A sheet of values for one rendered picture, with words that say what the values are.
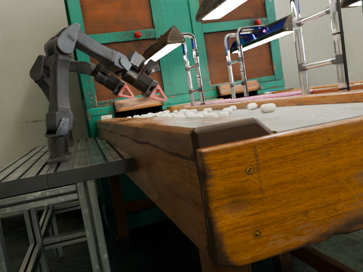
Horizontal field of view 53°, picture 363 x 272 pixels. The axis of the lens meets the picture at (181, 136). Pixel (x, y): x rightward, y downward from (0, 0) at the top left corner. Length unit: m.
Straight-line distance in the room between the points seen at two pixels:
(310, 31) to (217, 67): 1.58
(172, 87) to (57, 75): 1.16
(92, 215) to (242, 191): 0.63
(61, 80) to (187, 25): 1.31
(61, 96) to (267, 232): 0.94
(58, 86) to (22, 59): 1.89
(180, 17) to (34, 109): 1.40
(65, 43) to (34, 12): 1.92
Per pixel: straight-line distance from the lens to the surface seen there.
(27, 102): 3.13
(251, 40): 2.07
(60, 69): 1.31
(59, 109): 1.27
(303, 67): 1.06
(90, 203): 1.03
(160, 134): 0.63
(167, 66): 2.35
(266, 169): 0.48
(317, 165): 0.53
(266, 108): 0.91
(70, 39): 1.33
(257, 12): 2.67
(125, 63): 1.46
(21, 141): 3.14
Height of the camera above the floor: 0.80
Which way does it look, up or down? 5 degrees down
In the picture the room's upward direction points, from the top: 9 degrees counter-clockwise
